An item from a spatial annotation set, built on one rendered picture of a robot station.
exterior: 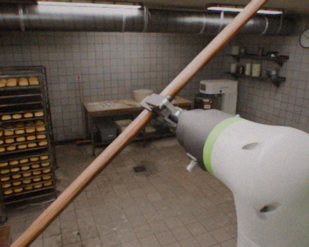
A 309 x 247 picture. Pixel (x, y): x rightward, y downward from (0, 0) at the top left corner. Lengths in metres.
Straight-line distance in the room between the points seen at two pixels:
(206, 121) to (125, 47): 5.38
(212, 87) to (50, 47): 3.33
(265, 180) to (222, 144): 0.08
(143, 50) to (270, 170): 5.63
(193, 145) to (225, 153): 0.07
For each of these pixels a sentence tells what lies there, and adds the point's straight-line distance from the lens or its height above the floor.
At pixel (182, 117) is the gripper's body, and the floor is 1.98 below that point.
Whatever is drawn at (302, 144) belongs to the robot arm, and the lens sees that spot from 0.30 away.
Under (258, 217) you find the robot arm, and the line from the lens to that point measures 0.31.
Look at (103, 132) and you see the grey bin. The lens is 5.16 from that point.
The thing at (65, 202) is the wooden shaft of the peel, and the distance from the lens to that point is 0.62.
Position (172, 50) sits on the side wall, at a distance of 6.14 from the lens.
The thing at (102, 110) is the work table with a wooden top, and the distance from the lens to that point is 4.87.
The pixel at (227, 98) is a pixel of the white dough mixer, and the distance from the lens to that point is 5.79.
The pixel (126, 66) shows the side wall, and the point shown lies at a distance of 5.75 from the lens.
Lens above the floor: 2.10
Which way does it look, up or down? 17 degrees down
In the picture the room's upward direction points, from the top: straight up
